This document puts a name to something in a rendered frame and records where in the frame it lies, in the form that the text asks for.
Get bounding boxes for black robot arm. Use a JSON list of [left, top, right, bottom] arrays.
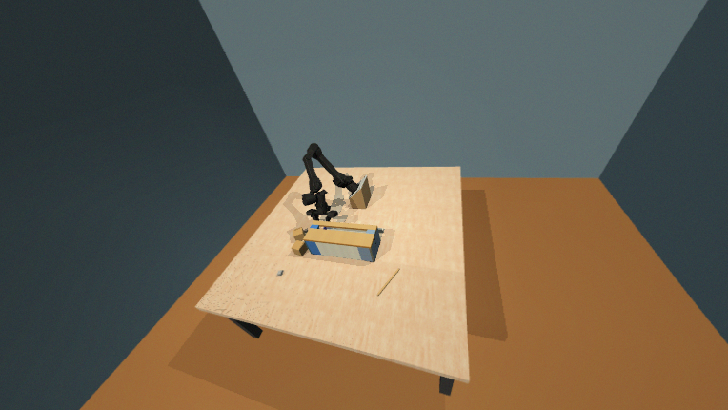
[[302, 143, 359, 206]]

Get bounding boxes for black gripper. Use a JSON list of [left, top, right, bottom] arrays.
[[306, 201, 338, 222]]

